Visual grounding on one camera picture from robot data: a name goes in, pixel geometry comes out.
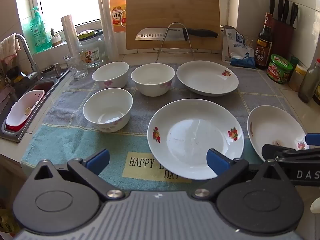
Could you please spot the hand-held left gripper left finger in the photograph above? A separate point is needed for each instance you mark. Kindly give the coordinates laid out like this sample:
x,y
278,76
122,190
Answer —
x,y
98,160

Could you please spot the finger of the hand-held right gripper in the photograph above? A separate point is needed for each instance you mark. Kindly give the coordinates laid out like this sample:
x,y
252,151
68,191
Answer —
x,y
313,138
270,151

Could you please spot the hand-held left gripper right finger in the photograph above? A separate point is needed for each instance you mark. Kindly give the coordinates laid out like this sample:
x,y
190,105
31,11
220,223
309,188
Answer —
x,y
217,163

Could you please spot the white fruit-print plate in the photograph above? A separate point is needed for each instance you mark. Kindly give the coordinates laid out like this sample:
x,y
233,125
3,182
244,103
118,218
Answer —
x,y
190,135
275,125
207,77

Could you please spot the white floral bowl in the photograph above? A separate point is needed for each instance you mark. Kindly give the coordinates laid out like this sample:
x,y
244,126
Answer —
x,y
152,80
110,74
107,110

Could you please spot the grey and teal printed mat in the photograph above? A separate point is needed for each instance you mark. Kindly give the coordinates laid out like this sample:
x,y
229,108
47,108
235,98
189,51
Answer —
x,y
140,140

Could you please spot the grey glass bottle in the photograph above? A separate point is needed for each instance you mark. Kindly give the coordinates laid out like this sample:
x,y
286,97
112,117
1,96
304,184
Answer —
x,y
308,82

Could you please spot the yellow-lidded jar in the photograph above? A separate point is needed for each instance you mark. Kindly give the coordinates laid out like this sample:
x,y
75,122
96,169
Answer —
x,y
297,78

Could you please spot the green-lidded jar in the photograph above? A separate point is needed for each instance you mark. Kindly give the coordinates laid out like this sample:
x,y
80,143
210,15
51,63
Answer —
x,y
278,70

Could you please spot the steel sink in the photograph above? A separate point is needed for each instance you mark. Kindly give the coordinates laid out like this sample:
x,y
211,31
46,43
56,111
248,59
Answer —
x,y
47,85

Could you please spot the white and red drain basket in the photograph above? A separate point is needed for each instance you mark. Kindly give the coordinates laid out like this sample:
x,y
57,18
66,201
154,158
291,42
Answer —
x,y
22,107

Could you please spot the clear drinking glass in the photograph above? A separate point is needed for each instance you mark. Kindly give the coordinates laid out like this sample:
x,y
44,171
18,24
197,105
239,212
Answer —
x,y
76,67

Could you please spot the steel sink knob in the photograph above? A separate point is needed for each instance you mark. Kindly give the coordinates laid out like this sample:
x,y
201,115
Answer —
x,y
57,69

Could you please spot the dark sauce bottle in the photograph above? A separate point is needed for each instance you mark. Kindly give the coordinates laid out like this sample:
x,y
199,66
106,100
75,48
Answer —
x,y
263,47

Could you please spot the dark red knife block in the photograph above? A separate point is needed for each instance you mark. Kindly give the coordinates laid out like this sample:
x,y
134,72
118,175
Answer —
x,y
282,37

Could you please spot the white and blue bag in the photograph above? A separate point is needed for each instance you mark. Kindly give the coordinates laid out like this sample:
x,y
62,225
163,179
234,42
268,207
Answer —
x,y
237,47

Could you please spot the glass storage jar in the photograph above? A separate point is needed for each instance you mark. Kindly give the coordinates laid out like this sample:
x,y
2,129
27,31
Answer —
x,y
93,50

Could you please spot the pink scalloped dishcloth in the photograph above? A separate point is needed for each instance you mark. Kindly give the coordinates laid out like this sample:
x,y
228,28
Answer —
x,y
5,97

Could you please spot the small potted plant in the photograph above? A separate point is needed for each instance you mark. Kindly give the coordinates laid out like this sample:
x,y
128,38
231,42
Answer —
x,y
55,38

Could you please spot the steel faucet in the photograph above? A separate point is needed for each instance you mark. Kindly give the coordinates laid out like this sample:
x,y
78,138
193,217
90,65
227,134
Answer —
x,y
27,52

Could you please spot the green dish soap bottle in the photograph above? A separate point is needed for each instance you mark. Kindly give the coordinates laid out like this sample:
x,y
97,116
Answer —
x,y
40,32

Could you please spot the pink and white rag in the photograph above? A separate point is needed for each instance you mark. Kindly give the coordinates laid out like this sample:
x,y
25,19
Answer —
x,y
8,48

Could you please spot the amber liquid jug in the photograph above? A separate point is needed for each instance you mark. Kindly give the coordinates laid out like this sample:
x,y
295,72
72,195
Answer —
x,y
117,7

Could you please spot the window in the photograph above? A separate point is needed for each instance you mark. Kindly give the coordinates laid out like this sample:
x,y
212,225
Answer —
x,y
75,0

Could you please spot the bamboo cutting board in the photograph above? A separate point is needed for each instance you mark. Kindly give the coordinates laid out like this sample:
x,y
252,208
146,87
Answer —
x,y
172,7

